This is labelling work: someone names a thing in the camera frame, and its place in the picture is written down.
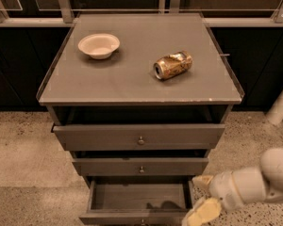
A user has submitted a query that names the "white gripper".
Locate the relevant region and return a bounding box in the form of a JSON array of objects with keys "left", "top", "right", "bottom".
[{"left": 181, "top": 167, "right": 268, "bottom": 226}]

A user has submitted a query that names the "grey bottom drawer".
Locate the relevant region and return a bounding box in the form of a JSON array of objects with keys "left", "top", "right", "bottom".
[{"left": 79, "top": 180, "right": 195, "bottom": 226}]

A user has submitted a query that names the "grey drawer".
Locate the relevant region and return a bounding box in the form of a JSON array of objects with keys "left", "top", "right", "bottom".
[
  {"left": 73, "top": 157, "right": 208, "bottom": 176},
  {"left": 53, "top": 123, "right": 225, "bottom": 151},
  {"left": 79, "top": 180, "right": 195, "bottom": 226}
]

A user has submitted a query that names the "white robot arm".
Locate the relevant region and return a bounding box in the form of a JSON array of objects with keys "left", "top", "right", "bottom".
[{"left": 181, "top": 148, "right": 283, "bottom": 226}]

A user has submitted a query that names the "grey middle drawer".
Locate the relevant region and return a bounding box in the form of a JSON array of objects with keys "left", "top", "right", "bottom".
[{"left": 73, "top": 157, "right": 208, "bottom": 176}]

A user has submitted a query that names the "grey drawer cabinet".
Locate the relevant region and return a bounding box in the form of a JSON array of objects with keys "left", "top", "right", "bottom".
[{"left": 37, "top": 13, "right": 243, "bottom": 183}]

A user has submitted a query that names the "grey top drawer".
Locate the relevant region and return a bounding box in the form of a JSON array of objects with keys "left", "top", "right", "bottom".
[{"left": 53, "top": 123, "right": 225, "bottom": 151}]

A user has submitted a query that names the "crushed gold soda can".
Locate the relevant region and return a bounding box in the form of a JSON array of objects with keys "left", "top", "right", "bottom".
[{"left": 153, "top": 51, "right": 192, "bottom": 80}]

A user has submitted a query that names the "white paper bowl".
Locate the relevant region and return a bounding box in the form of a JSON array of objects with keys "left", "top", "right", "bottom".
[{"left": 77, "top": 33, "right": 120, "bottom": 59}]

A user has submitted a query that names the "white cylindrical post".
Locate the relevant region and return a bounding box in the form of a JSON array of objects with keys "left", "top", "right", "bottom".
[{"left": 266, "top": 90, "right": 283, "bottom": 125}]

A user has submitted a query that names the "grey metal railing frame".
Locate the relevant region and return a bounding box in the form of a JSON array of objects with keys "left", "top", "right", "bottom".
[{"left": 0, "top": 0, "right": 283, "bottom": 27}]

